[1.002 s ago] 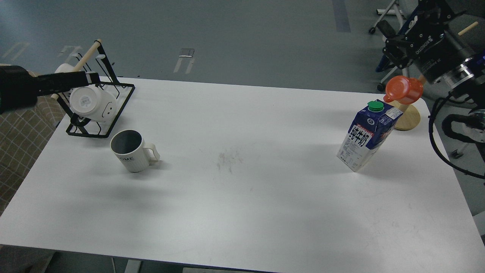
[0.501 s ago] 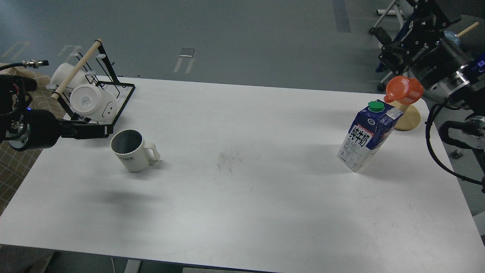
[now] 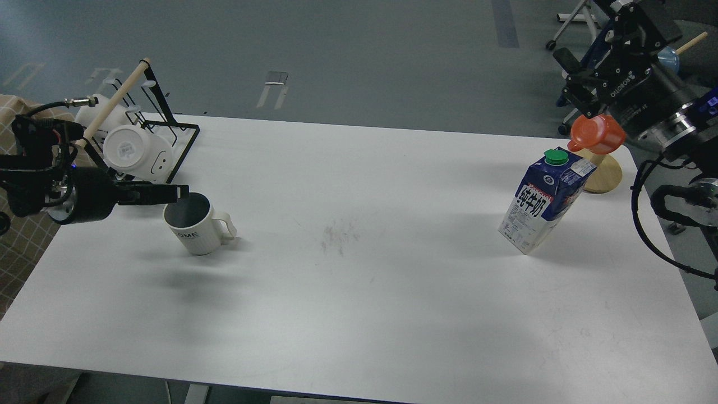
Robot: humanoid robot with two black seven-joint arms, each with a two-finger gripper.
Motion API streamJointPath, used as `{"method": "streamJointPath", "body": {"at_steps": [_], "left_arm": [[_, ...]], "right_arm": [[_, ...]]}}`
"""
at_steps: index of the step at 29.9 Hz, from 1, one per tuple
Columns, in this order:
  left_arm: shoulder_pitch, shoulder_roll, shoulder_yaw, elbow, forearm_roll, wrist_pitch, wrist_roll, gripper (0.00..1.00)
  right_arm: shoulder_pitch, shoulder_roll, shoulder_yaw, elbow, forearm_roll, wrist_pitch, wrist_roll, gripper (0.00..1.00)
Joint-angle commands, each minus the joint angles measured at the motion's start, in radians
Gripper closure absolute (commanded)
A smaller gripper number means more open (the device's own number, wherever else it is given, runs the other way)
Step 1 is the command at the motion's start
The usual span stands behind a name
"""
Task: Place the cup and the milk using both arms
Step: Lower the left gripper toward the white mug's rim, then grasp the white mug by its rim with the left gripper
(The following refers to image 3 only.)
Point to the beige checkered cloth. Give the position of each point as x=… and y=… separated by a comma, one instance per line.
x=27, y=238

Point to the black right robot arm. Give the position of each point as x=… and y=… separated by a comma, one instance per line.
x=693, y=205

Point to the blue plastic cup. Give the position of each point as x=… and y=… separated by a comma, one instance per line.
x=669, y=58

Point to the wooden cup tree stand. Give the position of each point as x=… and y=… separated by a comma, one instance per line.
x=608, y=173

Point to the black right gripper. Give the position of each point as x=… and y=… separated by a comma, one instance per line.
x=647, y=100

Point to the wooden rack handle rod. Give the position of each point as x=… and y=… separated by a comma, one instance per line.
x=107, y=108

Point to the orange plastic cup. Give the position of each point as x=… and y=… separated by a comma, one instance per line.
x=599, y=135

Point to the white ceramic mug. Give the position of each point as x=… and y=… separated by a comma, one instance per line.
x=200, y=227

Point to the black wire cup rack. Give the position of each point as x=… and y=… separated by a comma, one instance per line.
x=145, y=106

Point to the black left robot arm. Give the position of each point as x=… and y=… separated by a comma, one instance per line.
x=42, y=176

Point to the blue white milk carton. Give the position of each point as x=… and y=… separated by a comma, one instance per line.
x=546, y=192

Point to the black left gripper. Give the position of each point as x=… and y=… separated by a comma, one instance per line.
x=93, y=196

